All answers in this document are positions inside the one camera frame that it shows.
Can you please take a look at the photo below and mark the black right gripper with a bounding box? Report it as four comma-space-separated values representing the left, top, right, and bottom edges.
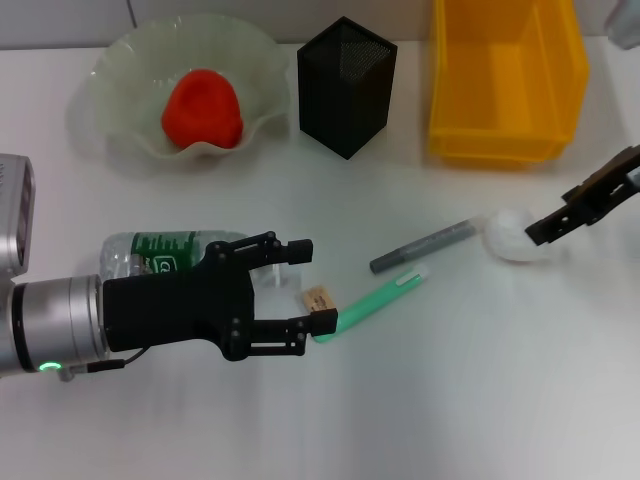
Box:
523, 144, 640, 248

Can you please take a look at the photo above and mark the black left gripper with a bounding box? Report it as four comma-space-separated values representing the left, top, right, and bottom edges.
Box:
102, 230, 339, 362

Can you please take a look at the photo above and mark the beige eraser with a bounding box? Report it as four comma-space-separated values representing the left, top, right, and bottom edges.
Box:
302, 284, 337, 314

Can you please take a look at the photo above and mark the white paper ball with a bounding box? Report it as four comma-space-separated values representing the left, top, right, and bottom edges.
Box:
483, 207, 551, 264

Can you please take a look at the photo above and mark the green pen white cap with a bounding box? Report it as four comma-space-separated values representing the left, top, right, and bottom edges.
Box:
310, 263, 431, 346

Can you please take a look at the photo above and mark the clear water bottle green label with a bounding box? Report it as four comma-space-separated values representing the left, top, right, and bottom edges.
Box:
98, 228, 301, 292

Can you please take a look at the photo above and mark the grey glitter pen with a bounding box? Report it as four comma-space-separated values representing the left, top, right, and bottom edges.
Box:
369, 215, 484, 275

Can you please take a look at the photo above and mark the black mesh pen holder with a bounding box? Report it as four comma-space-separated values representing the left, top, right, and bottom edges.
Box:
296, 15, 399, 161

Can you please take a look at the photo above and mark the translucent wavy glass fruit plate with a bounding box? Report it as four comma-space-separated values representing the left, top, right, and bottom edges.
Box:
67, 12, 292, 162

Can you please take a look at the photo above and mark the yellow plastic bin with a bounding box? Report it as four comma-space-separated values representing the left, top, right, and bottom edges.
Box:
427, 0, 590, 169

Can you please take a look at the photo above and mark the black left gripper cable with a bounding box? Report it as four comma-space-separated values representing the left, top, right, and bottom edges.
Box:
57, 347, 149, 384

